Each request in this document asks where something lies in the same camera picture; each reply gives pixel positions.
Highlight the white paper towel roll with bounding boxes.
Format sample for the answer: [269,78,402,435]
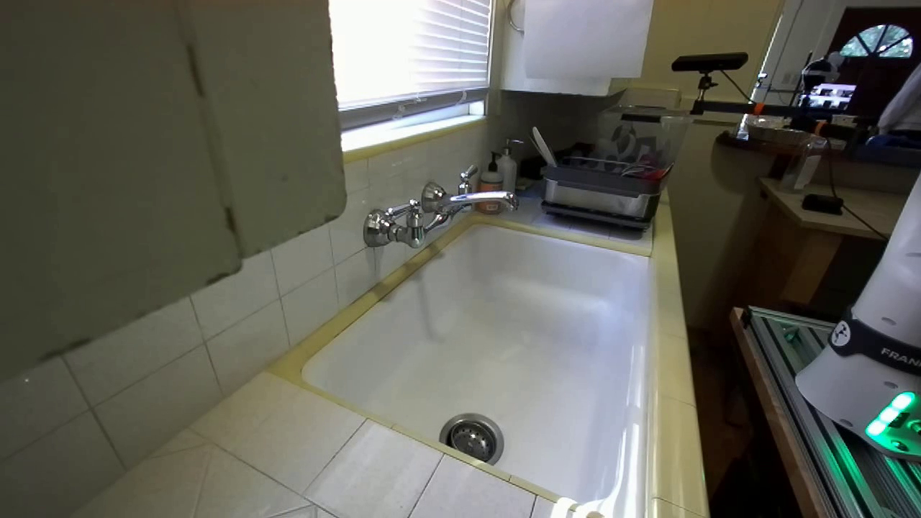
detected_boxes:
[520,0,658,85]

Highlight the orange soap pump bottle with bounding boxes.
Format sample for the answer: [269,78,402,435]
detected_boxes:
[474,151,505,216]

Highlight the white sink basin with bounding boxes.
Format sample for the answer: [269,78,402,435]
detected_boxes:
[299,220,655,505]

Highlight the white translucent soap bottle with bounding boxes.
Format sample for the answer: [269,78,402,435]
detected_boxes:
[494,146,520,195]

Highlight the grey dish rack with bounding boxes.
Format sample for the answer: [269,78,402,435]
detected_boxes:
[538,90,694,236]

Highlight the metal sink drain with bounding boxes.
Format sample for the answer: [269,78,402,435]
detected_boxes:
[438,412,505,469]

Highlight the white window blind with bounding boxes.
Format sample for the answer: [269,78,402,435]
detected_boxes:
[325,0,494,115]

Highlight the clear plastic container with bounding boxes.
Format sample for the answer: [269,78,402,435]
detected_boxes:
[599,82,694,180]

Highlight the black clamp rod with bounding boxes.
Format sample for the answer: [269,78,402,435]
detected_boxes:
[688,92,866,128]

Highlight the wooden desk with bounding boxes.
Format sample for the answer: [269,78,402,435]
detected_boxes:
[758,174,915,315]

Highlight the small black desk device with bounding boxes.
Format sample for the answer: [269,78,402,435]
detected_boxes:
[800,193,845,216]

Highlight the small lit monitor screen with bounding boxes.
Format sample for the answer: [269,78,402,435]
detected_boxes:
[803,81,864,115]

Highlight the dark door arched window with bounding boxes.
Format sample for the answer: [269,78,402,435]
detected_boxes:
[829,6,921,65]

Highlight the chrome wall faucet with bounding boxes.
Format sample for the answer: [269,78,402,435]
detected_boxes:
[358,164,518,254]

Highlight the black stereo camera bar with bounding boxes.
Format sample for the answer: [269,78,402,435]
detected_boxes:
[669,48,750,78]

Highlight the plain white wall cabinet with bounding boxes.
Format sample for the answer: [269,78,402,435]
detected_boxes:
[0,0,348,383]

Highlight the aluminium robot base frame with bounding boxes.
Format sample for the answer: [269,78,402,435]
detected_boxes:
[727,303,921,518]

